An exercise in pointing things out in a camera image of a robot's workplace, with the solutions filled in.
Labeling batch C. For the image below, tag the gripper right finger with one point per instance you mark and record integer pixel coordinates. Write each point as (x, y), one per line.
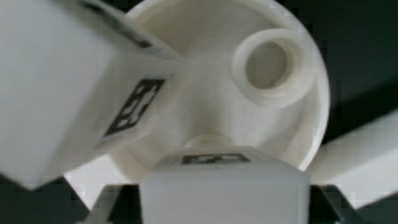
(331, 210)

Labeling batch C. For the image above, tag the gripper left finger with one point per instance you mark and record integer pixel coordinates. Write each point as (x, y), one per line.
(118, 208)

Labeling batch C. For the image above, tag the white stool leg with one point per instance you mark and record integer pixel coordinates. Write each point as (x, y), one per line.
(89, 76)
(222, 184)

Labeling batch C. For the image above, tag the white round stool seat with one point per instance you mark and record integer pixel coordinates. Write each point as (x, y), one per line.
(254, 96)

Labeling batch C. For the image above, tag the white front fence wall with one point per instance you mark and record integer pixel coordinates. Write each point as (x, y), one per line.
(91, 177)

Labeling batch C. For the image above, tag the white fence wall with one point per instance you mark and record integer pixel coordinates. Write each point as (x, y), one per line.
(356, 162)
(91, 177)

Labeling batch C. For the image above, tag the white right fence wall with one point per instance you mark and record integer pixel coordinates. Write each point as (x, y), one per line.
(356, 162)

